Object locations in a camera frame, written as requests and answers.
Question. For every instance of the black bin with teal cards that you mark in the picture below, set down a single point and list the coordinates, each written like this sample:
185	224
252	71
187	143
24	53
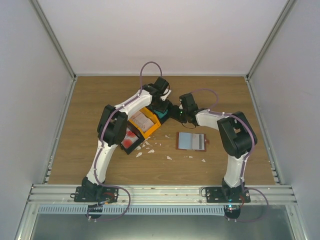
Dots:
162	109

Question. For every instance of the red patterned card stack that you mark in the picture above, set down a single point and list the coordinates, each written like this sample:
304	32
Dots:
129	139

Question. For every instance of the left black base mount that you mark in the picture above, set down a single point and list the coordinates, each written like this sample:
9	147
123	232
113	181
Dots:
97	194

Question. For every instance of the black bin with red cards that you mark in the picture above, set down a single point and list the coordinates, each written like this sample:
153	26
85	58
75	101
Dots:
137	143

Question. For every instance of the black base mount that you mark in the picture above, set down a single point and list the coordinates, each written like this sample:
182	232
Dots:
224	194
97	194

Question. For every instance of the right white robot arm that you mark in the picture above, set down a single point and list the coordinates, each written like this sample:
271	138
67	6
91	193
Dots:
237	137

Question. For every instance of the brown leather card holder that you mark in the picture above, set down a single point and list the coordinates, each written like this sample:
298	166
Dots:
191	141

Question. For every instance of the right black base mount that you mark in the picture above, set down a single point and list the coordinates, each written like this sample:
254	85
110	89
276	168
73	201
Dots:
224	194

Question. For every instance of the teal card stack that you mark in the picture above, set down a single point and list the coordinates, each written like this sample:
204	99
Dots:
161	115

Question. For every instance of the orange plastic bin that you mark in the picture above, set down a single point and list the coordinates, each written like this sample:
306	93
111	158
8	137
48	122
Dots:
154	119

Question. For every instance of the grey slotted cable duct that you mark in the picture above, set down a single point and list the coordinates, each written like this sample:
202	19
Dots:
134	209

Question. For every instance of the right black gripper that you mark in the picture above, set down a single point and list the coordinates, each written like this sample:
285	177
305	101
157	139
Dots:
173	114

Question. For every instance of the white cards in orange bin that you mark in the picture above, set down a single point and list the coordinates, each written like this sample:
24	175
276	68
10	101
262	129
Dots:
142	121

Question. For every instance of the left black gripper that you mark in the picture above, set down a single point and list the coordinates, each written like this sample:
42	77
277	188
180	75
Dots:
164	108

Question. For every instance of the aluminium front rail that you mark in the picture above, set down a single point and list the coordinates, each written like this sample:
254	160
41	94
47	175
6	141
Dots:
156	194

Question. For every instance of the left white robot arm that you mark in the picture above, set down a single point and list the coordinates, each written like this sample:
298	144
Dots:
112	126

